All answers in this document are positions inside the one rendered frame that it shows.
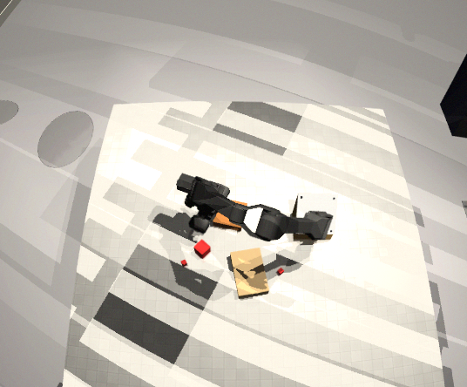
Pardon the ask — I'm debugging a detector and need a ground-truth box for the red cube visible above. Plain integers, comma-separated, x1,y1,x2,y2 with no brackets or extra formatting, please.
194,239,211,259

